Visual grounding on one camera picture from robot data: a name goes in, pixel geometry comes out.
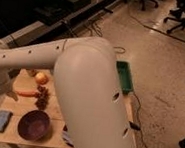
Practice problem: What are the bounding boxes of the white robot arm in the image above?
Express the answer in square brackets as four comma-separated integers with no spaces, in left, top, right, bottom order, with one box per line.
[0,36,137,148]

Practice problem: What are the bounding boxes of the blue sponge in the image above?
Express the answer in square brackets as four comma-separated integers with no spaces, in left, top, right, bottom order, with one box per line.
[0,110,13,133]

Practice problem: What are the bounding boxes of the metal tin can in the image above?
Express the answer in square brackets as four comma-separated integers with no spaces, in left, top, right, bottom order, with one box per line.
[27,69,38,77]

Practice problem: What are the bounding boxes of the orange apple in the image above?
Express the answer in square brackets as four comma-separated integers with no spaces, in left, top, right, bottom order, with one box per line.
[35,71,48,85]

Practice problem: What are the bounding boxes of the bunch of dark grapes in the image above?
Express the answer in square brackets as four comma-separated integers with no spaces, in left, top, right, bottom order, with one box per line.
[35,86,49,110]

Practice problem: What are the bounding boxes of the purple bowl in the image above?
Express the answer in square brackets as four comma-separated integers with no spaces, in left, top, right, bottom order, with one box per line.
[17,110,50,141]

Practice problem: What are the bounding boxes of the grey folded cloth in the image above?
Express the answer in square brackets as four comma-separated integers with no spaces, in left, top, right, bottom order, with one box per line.
[62,132,74,147]

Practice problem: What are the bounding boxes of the green plastic tray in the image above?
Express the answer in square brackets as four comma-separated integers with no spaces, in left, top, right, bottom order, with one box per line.
[116,61,134,95]

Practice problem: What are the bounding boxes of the black floor cables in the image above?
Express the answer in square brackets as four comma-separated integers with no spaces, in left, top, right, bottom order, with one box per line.
[102,45,185,148]

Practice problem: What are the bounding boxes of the black handled brush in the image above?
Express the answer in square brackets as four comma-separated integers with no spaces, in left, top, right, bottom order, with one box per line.
[130,121,141,131]

